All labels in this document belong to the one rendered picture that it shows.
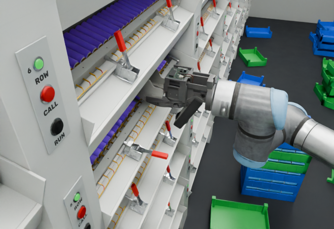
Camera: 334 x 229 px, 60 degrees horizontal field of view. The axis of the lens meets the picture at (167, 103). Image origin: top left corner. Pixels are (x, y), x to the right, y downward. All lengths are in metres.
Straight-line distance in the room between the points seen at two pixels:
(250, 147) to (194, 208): 1.06
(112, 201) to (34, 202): 0.25
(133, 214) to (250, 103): 0.41
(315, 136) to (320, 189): 1.25
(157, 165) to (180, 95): 0.29
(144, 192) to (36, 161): 0.54
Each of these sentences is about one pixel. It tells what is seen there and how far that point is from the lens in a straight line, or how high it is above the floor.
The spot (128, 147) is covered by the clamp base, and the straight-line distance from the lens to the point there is 0.65.
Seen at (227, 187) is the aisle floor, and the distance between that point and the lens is 1.86.
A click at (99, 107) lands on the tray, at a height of 1.16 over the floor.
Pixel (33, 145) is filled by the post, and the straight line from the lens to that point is 0.32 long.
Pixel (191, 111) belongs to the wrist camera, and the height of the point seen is 1.00.
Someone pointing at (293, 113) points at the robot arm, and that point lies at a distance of 0.84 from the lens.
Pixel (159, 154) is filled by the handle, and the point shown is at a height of 0.98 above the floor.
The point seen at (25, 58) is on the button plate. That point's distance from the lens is 0.29.
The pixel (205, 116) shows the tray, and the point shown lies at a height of 0.36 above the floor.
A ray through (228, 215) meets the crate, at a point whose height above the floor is 0.00.
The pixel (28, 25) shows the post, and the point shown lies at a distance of 0.29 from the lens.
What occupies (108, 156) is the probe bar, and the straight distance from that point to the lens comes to 0.62.
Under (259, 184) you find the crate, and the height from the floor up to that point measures 0.11.
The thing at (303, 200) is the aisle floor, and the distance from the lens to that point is 1.94.
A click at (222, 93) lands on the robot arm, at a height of 1.07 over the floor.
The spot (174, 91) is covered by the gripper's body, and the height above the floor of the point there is 1.05.
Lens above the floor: 1.43
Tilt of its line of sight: 35 degrees down
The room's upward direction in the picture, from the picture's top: straight up
